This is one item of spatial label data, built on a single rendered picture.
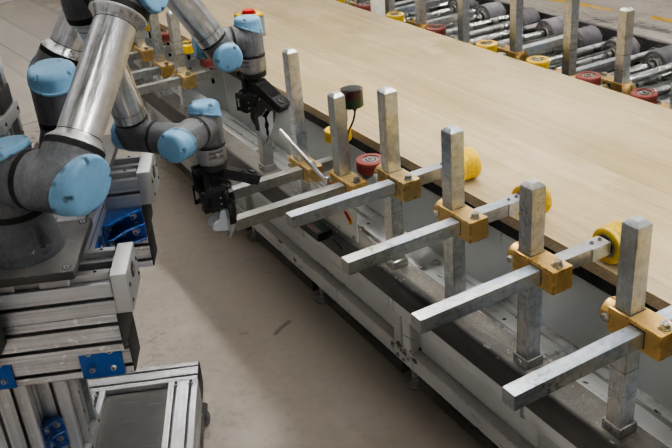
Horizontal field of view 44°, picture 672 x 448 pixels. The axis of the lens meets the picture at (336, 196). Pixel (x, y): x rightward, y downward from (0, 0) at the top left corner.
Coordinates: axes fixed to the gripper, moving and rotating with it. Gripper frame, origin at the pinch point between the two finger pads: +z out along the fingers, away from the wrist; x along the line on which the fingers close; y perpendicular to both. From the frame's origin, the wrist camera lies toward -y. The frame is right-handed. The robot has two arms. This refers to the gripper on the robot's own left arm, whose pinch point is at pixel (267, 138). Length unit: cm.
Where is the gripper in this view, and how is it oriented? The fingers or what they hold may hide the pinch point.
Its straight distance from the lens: 243.7
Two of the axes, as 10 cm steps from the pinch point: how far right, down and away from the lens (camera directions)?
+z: 0.8, 9.0, 4.4
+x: -6.2, 3.9, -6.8
